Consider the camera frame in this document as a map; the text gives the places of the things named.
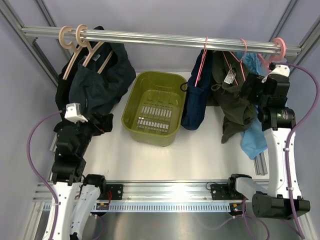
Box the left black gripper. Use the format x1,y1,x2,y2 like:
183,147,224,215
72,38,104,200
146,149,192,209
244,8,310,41
69,111,113,157

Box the thin pink wire hanger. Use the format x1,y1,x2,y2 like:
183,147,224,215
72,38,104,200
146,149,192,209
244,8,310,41
194,37,208,87

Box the navy blue shorts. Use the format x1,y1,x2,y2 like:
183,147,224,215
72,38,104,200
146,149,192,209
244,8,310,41
181,50,213,131

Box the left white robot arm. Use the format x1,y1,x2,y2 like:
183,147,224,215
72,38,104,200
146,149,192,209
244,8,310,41
42,111,113,240

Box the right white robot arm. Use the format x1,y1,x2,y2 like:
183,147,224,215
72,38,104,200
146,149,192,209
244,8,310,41
226,73,311,220

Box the dark teal shorts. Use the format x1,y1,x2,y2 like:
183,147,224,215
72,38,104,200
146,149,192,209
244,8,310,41
68,42,136,115

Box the light blue shorts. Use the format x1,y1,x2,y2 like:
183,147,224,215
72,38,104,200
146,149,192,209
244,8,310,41
240,53,268,160

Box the thick pink plastic hanger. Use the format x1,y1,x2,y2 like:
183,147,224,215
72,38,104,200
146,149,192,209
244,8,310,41
257,37,286,73

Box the black shorts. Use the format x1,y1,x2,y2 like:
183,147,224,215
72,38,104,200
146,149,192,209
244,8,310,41
55,34,98,110

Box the wooden hanger outer left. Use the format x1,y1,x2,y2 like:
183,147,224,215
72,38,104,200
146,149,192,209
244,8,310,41
58,26,83,80

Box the wooden hanger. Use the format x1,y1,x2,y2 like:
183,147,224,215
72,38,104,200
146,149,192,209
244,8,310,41
58,26,83,80
75,24,114,74

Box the wooden hanger inner left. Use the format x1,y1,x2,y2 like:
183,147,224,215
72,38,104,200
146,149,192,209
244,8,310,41
75,24,114,74

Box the olive green plastic basket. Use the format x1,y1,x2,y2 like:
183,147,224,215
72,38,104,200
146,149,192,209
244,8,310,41
121,71,187,147

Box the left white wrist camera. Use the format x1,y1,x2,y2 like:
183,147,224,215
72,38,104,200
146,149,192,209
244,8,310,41
64,103,88,124

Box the olive green drawstring shorts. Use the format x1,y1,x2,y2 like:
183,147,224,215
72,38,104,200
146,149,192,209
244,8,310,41
208,51,257,144

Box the pink wire hanger middle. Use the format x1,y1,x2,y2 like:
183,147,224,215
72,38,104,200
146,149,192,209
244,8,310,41
222,38,248,85

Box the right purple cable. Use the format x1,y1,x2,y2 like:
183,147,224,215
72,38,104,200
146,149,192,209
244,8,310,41
284,62,320,240

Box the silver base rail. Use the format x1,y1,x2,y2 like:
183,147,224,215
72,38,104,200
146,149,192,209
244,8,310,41
32,180,280,202

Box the right aluminium frame post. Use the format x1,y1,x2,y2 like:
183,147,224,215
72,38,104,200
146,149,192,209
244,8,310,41
269,0,320,79

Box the aluminium frame post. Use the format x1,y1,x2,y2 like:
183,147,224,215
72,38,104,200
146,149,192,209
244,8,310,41
269,0,320,79
0,0,70,86

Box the white slotted cable duct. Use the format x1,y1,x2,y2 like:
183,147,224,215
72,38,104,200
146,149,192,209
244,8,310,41
42,201,232,213

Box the silver aluminium hanging rail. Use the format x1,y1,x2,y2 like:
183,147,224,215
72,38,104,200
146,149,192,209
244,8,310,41
29,26,302,57

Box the left aluminium frame post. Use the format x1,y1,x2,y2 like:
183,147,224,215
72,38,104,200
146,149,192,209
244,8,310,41
0,0,70,86

